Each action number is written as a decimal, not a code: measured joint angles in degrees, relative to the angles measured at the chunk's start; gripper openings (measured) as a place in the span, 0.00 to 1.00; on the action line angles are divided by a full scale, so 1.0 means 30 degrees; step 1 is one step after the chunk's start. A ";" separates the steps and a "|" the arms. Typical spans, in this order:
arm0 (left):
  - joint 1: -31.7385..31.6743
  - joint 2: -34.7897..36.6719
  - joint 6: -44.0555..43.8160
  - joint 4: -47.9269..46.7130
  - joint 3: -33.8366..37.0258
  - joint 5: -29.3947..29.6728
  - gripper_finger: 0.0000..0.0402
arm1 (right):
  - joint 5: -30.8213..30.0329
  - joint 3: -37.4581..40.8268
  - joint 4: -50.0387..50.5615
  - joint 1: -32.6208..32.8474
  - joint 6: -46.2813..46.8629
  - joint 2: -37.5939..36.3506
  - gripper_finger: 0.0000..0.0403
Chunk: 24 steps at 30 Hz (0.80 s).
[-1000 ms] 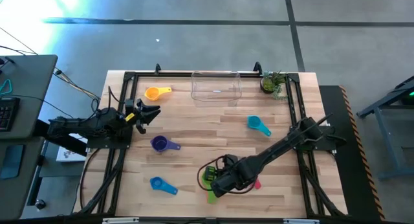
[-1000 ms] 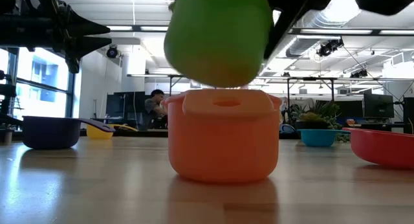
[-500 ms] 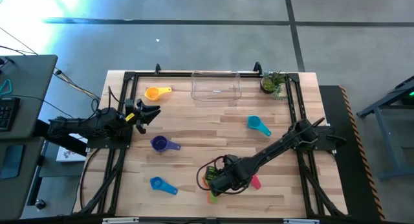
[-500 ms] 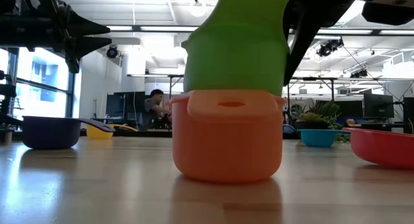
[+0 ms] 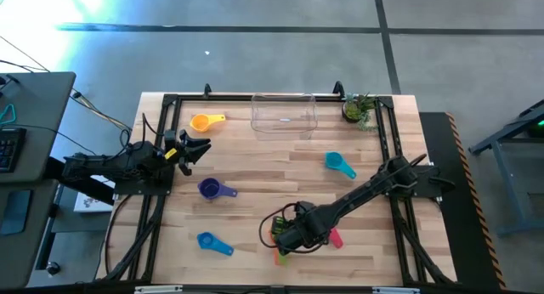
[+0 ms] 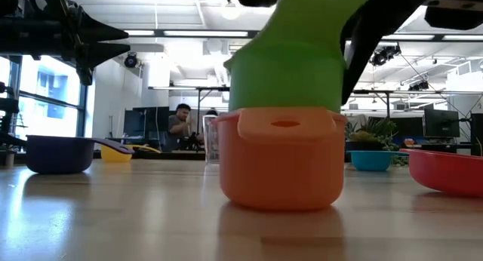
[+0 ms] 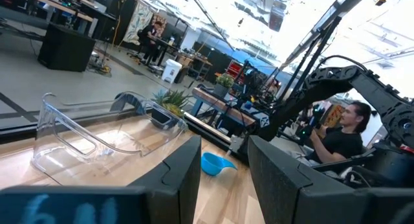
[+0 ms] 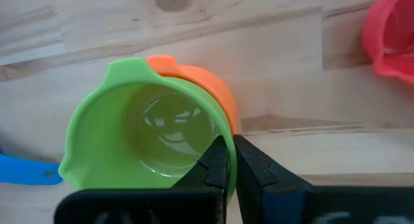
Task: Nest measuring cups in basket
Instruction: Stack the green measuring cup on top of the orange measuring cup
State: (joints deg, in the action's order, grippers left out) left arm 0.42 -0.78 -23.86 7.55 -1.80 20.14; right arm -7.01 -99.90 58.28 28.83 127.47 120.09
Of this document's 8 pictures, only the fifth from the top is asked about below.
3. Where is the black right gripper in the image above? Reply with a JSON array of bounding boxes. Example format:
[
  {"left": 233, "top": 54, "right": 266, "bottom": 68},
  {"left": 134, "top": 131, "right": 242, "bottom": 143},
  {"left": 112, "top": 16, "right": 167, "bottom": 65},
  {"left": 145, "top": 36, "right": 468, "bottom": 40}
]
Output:
[{"left": 271, "top": 202, "right": 331, "bottom": 256}]

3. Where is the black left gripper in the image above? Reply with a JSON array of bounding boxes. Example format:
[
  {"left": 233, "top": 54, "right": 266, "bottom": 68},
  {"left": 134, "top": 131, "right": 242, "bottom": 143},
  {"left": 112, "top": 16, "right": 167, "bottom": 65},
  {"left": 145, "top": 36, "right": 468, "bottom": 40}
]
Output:
[{"left": 161, "top": 129, "right": 213, "bottom": 177}]

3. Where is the yellow measuring cup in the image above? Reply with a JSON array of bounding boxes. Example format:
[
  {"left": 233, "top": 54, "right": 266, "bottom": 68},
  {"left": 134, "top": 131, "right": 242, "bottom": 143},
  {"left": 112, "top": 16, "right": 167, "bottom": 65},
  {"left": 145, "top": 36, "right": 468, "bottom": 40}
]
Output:
[{"left": 189, "top": 113, "right": 227, "bottom": 133}]

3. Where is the red measuring cup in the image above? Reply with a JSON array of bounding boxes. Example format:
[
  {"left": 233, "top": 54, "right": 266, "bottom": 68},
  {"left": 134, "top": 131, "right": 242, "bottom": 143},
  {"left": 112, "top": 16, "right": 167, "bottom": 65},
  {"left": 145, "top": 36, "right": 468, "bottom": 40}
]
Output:
[{"left": 328, "top": 228, "right": 344, "bottom": 250}]

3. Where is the orange measuring cup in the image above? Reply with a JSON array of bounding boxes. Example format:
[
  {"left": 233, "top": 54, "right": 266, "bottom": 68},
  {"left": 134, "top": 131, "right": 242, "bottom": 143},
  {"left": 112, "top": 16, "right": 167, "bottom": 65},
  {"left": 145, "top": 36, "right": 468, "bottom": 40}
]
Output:
[{"left": 268, "top": 229, "right": 285, "bottom": 268}]

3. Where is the purple measuring cup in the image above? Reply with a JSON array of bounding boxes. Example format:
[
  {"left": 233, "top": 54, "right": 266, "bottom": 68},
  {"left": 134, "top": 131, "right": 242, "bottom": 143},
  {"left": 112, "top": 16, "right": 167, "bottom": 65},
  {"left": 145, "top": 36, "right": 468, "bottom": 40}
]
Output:
[{"left": 197, "top": 178, "right": 238, "bottom": 201}]

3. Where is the teal measuring cup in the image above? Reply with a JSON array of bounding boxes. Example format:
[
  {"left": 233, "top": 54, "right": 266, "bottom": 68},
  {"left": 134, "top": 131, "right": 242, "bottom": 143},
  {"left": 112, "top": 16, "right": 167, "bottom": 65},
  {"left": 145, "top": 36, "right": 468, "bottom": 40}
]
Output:
[{"left": 325, "top": 151, "right": 357, "bottom": 180}]

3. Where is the blue measuring cup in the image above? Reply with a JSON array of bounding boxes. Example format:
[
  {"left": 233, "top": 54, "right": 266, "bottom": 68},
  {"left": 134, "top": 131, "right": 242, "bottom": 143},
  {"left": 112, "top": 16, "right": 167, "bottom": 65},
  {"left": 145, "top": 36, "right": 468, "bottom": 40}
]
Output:
[{"left": 196, "top": 231, "right": 235, "bottom": 257}]

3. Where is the clear plastic basket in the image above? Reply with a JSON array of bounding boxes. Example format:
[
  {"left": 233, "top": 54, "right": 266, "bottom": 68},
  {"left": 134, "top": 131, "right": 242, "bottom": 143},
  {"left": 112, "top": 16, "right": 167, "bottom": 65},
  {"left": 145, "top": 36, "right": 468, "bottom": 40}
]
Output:
[{"left": 250, "top": 93, "right": 319, "bottom": 141}]

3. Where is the green circuit board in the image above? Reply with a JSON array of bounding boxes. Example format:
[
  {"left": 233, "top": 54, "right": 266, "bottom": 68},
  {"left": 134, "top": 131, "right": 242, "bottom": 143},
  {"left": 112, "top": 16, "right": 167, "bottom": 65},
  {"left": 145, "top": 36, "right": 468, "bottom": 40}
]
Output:
[{"left": 270, "top": 216, "right": 291, "bottom": 236}]

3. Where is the white box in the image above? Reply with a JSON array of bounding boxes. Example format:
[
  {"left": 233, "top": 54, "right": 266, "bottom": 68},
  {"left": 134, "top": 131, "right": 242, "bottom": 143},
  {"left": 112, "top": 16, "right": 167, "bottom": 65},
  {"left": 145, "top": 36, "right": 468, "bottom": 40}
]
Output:
[{"left": 74, "top": 174, "right": 116, "bottom": 213}]

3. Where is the potted succulent plant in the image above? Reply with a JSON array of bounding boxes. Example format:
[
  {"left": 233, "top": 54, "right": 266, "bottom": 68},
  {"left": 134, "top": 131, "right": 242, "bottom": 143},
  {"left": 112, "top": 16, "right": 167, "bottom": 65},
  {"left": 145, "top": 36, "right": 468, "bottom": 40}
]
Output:
[{"left": 342, "top": 93, "right": 379, "bottom": 132}]

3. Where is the black hazard-striped floor mat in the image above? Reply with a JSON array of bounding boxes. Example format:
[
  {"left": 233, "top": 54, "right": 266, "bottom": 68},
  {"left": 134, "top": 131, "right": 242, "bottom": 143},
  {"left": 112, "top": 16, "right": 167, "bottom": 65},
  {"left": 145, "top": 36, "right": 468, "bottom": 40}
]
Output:
[{"left": 418, "top": 111, "right": 507, "bottom": 291}]

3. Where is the grey desk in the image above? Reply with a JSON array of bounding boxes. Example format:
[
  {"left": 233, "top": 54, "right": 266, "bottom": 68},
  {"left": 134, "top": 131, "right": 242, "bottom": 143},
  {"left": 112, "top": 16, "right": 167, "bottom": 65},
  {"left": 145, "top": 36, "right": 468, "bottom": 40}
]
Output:
[{"left": 0, "top": 71, "right": 77, "bottom": 184}]

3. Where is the teal loop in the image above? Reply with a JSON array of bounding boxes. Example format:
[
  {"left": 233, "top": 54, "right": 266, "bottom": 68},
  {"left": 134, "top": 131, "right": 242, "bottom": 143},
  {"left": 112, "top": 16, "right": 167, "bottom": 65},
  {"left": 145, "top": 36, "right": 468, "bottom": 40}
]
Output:
[{"left": 0, "top": 103, "right": 17, "bottom": 126}]

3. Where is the black keyboard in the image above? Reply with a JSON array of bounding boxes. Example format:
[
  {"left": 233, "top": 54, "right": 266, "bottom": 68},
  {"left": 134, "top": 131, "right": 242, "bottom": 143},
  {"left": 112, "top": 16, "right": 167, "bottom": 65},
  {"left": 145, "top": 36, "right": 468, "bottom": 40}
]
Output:
[{"left": 0, "top": 127, "right": 27, "bottom": 174}]

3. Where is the dark tablet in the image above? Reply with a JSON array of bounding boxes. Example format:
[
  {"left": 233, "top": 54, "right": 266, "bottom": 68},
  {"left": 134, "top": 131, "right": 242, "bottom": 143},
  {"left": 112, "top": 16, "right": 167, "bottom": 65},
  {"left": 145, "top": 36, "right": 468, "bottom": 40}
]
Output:
[{"left": 0, "top": 189, "right": 33, "bottom": 236}]

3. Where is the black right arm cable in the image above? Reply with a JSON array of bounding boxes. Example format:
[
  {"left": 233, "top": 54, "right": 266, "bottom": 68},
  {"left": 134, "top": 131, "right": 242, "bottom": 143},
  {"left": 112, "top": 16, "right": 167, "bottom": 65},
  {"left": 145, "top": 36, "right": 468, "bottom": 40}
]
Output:
[{"left": 258, "top": 201, "right": 301, "bottom": 250}]

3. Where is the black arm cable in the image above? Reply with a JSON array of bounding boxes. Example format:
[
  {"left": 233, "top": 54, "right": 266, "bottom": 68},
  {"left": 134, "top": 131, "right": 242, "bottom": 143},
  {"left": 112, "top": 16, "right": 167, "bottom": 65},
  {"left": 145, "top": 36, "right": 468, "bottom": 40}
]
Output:
[
  {"left": 258, "top": 201, "right": 301, "bottom": 250},
  {"left": 118, "top": 112, "right": 165, "bottom": 159}
]

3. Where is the black aluminium table frame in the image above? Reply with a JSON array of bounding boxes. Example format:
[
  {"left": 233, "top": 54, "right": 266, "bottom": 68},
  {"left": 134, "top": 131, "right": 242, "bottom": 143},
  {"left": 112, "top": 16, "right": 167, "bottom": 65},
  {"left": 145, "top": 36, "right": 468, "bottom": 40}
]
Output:
[{"left": 101, "top": 92, "right": 458, "bottom": 286}]

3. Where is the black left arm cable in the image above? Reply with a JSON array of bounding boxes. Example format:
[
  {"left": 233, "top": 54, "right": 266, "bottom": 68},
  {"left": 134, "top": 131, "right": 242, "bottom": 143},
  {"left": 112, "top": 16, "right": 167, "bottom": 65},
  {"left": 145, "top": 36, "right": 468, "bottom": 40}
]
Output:
[{"left": 118, "top": 112, "right": 165, "bottom": 159}]

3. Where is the yellow and black cable bundle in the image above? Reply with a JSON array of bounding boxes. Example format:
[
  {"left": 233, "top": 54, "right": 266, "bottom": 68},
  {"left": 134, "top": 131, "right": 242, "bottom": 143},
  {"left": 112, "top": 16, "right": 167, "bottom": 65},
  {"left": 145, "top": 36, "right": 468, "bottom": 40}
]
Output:
[{"left": 70, "top": 88, "right": 133, "bottom": 133}]

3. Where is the silver metal bracket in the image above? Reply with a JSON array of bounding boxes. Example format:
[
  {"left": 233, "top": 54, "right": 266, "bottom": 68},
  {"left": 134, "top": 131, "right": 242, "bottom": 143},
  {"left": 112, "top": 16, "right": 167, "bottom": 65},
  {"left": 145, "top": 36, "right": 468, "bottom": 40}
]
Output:
[
  {"left": 372, "top": 286, "right": 421, "bottom": 294},
  {"left": 134, "top": 285, "right": 184, "bottom": 294}
]

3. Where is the black looped cable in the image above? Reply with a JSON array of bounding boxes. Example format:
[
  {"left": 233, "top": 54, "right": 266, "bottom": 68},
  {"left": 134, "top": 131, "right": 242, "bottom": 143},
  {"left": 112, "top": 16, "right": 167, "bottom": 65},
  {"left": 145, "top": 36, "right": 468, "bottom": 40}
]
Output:
[{"left": 104, "top": 194, "right": 133, "bottom": 279}]

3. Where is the black desk cable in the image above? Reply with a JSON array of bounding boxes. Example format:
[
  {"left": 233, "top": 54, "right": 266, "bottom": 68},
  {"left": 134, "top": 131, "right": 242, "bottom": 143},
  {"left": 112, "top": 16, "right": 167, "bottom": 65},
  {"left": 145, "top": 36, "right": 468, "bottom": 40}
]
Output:
[{"left": 0, "top": 122, "right": 97, "bottom": 155}]

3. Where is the thin black floor cable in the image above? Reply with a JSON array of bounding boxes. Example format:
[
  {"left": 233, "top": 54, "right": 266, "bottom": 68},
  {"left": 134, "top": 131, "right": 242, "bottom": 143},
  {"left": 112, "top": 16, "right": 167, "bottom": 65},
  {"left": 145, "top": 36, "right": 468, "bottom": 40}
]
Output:
[{"left": 0, "top": 34, "right": 51, "bottom": 73}]

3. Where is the blue metal frame workbench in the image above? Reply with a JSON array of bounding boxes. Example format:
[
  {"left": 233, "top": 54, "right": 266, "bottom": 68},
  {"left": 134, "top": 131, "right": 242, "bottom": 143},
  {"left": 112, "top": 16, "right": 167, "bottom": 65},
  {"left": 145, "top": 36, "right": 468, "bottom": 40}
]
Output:
[{"left": 468, "top": 99, "right": 544, "bottom": 238}]

